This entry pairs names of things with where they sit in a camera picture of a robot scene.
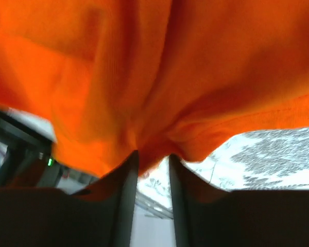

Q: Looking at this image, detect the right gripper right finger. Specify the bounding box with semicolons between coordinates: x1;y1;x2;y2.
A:
169;155;309;246

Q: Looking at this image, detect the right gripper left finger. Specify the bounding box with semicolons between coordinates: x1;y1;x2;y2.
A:
0;151;139;246

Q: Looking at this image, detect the orange t shirt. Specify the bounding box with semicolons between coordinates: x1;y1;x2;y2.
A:
0;0;309;178

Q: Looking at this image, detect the floral table mat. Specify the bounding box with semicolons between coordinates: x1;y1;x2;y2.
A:
136;125;309;219

